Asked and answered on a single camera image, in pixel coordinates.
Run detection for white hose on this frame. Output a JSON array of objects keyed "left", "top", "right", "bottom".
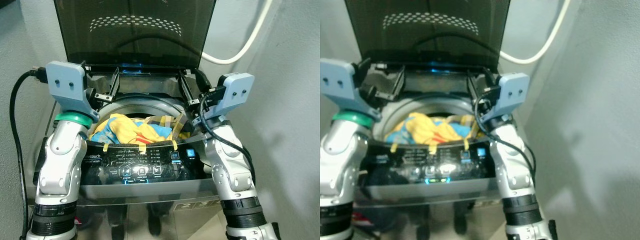
[
  {"left": 499, "top": 0, "right": 572, "bottom": 66},
  {"left": 201, "top": 0, "right": 274, "bottom": 66}
]

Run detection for silver top-load washing machine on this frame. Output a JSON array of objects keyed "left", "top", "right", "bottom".
[
  {"left": 350, "top": 59, "right": 506, "bottom": 240},
  {"left": 30, "top": 60, "right": 227, "bottom": 240}
]

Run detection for dark tinted washer lid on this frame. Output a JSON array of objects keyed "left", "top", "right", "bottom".
[
  {"left": 52, "top": 0, "right": 217, "bottom": 69},
  {"left": 344, "top": 0, "right": 511, "bottom": 68}
]

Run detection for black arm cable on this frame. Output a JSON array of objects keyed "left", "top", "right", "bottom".
[
  {"left": 472, "top": 82, "right": 537, "bottom": 184},
  {"left": 193, "top": 69, "right": 257, "bottom": 184},
  {"left": 9, "top": 67, "right": 49, "bottom": 239}
]

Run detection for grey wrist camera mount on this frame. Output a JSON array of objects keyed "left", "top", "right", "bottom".
[
  {"left": 45, "top": 60, "right": 95, "bottom": 119},
  {"left": 320, "top": 58, "right": 382, "bottom": 122},
  {"left": 199, "top": 73, "right": 255, "bottom": 122},
  {"left": 481, "top": 73, "right": 530, "bottom": 123}
]

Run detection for black washer control panel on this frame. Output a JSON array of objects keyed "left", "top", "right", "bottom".
[
  {"left": 358, "top": 145, "right": 501, "bottom": 187},
  {"left": 80, "top": 142, "right": 214, "bottom": 186}
]

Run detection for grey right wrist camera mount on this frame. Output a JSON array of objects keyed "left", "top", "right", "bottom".
[
  {"left": 481, "top": 73, "right": 530, "bottom": 123},
  {"left": 199, "top": 73, "right": 255, "bottom": 122}
]

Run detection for yellow and blue clothes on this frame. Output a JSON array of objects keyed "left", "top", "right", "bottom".
[
  {"left": 89, "top": 113, "right": 193, "bottom": 147},
  {"left": 385, "top": 112, "right": 482, "bottom": 147}
]

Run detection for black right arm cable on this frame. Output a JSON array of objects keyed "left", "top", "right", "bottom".
[
  {"left": 472, "top": 82, "right": 537, "bottom": 184},
  {"left": 193, "top": 69, "right": 257, "bottom": 184}
]

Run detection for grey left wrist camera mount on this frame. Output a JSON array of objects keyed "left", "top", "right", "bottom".
[
  {"left": 45, "top": 60, "right": 95, "bottom": 119},
  {"left": 320, "top": 58, "right": 382, "bottom": 122}
]

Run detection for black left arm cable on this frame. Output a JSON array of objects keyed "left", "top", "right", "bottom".
[{"left": 9, "top": 67, "right": 49, "bottom": 239}]

